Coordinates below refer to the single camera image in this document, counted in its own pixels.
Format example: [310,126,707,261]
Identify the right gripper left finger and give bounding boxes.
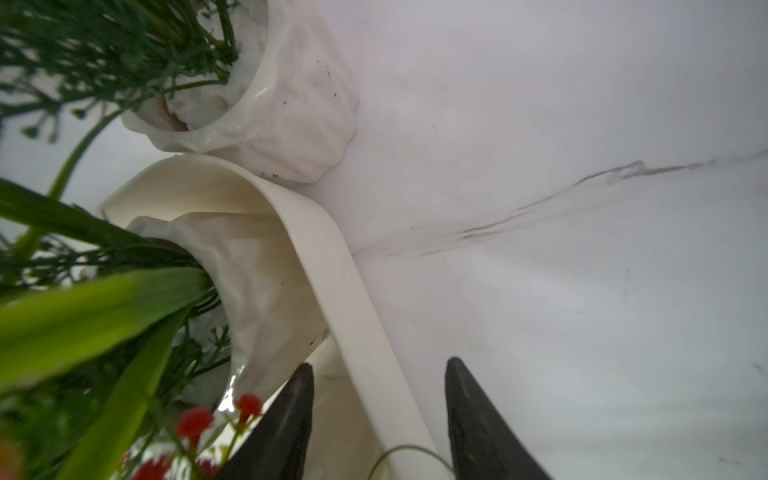
[218,363,314,480]

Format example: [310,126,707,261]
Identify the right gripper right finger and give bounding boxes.
[445,357,550,480]

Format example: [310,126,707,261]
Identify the cream storage tray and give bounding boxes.
[100,154,450,479]

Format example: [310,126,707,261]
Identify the potted plant red flowers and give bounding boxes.
[0,176,330,480]

